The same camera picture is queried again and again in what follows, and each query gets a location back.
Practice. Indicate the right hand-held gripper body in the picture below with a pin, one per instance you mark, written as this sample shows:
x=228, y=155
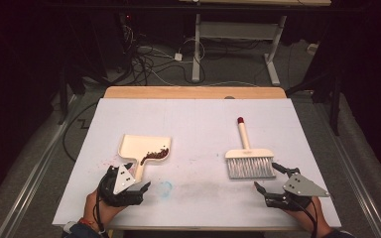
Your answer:
x=302, y=188

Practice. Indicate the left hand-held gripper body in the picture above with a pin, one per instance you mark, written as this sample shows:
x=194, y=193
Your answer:
x=122, y=180

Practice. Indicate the cream plastic dustpan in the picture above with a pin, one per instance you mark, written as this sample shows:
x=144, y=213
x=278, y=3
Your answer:
x=139, y=145

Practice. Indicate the pile of red crumbs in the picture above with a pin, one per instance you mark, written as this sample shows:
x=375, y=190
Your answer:
x=157, y=154

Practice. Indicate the cream brush with red cap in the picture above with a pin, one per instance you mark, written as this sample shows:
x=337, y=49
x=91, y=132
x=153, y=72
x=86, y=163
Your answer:
x=249, y=153

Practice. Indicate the person's right hand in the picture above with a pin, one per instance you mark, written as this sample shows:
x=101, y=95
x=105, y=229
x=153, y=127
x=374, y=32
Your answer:
x=304, y=214

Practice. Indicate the person's left hand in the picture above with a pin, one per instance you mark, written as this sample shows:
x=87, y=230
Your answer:
x=104, y=213

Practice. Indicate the red wristband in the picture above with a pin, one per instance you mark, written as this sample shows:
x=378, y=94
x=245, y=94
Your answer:
x=84, y=222

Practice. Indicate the black stand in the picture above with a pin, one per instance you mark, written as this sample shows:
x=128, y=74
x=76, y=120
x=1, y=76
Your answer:
x=63, y=99
x=335, y=109

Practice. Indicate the white table cover sheet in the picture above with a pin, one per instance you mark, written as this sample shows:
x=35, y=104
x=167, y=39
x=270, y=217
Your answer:
x=205, y=119

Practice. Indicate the white power adapter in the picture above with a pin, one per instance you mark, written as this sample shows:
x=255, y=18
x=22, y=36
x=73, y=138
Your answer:
x=178, y=57

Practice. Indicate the small white box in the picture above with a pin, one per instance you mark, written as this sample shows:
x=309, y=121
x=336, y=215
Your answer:
x=313, y=49

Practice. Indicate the white-legged desk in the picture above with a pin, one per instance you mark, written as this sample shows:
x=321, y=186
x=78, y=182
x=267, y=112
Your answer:
x=234, y=30

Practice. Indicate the metal floor rail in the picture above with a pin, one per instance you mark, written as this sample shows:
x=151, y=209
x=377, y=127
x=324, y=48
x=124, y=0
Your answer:
x=365, y=201
x=29, y=185

